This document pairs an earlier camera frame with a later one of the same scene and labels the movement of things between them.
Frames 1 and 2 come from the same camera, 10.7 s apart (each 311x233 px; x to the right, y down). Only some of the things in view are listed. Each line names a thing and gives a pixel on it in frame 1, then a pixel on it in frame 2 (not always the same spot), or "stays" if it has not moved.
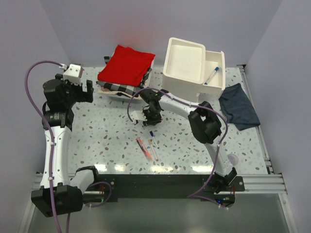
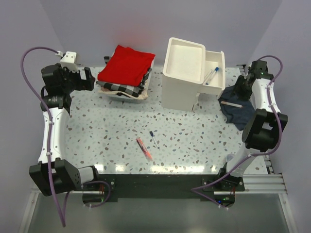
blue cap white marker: (216, 69) stays
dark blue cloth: (237, 108) stays
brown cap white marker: (150, 142) to (232, 104)
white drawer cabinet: (183, 72) stays
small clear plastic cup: (233, 158) stays
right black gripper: (151, 122) to (242, 96)
